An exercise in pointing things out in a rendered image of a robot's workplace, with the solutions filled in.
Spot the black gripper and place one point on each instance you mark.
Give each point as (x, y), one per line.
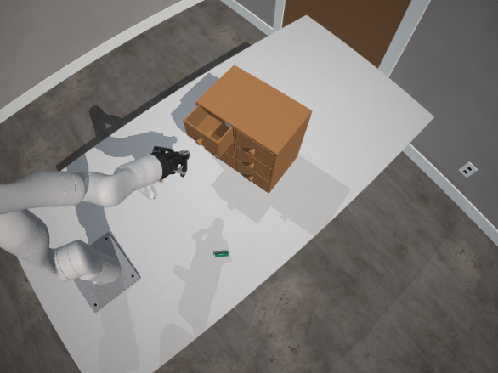
(178, 158)

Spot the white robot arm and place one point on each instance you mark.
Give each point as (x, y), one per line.
(26, 236)

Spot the brown wooden chest of drawers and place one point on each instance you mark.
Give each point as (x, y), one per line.
(262, 113)

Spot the brown wooden drawer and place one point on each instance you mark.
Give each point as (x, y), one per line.
(252, 176)
(200, 120)
(227, 158)
(231, 150)
(254, 148)
(253, 163)

